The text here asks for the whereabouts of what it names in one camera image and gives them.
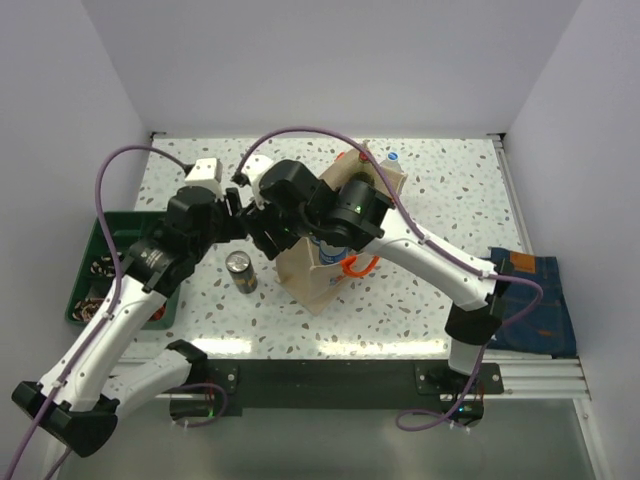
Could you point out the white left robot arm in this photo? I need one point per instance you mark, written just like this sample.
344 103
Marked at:
78 401

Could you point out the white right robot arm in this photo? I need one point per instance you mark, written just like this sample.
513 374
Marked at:
351 208

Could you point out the green compartment tray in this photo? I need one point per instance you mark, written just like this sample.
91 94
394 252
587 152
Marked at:
96 271

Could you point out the beige canvas bag orange handles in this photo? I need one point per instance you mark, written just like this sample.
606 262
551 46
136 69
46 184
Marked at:
299 272

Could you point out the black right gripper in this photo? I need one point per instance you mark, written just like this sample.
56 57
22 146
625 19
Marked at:
257 221

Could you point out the dark blue denim cloth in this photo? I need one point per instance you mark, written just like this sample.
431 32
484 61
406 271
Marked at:
548 329

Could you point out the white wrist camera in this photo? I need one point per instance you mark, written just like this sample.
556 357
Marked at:
250 175
206 173

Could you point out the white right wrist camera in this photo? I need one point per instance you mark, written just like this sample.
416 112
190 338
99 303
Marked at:
250 175

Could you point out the clear water bottle behind bag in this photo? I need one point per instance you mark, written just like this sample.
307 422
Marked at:
391 162

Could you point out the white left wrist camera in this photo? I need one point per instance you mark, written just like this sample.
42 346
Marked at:
206 173

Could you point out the blue label water bottle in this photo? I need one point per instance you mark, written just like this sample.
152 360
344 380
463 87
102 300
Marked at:
328 254

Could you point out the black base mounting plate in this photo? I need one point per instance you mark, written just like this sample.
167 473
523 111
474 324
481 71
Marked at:
236 385

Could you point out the black gold drink can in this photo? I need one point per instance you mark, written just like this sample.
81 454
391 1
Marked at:
239 265

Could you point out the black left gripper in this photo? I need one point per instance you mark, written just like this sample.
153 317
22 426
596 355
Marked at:
233 228

